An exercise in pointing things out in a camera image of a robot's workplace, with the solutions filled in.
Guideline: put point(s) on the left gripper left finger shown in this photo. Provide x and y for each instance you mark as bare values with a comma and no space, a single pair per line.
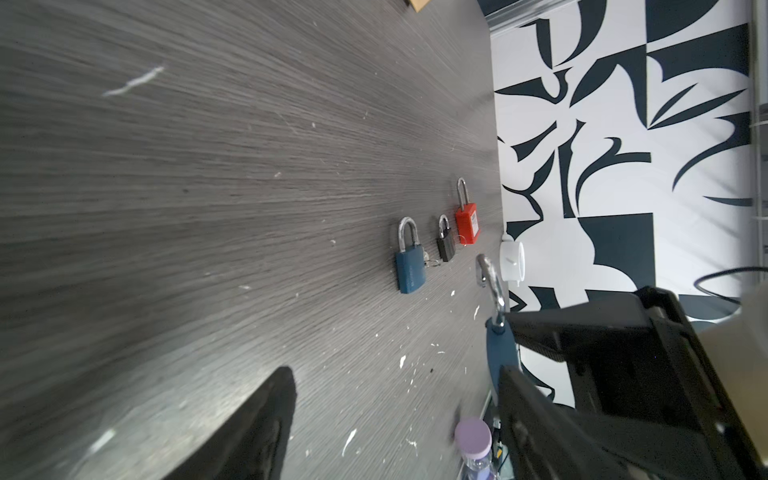
252,442

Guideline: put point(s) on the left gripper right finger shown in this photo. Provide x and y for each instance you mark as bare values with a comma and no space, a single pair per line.
543,442

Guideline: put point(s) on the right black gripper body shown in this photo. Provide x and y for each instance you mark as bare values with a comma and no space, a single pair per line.
644,389

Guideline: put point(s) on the blue padlock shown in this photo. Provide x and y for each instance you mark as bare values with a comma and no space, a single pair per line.
410,263
501,347

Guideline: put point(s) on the small black padlock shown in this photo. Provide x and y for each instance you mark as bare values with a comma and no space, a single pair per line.
445,241

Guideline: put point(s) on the red padlock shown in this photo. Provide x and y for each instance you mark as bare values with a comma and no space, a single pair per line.
466,217

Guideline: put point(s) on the blue padlock key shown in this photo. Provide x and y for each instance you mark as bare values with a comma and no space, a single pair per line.
431,262

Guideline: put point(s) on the purple hourglass timer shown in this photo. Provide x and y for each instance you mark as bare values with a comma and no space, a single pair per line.
473,439

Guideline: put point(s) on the white round clock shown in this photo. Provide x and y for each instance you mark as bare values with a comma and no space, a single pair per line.
512,260

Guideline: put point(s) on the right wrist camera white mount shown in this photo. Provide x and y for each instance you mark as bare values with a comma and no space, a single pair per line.
737,349

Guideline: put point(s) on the wooden picture frame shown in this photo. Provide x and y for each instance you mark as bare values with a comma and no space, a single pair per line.
418,5

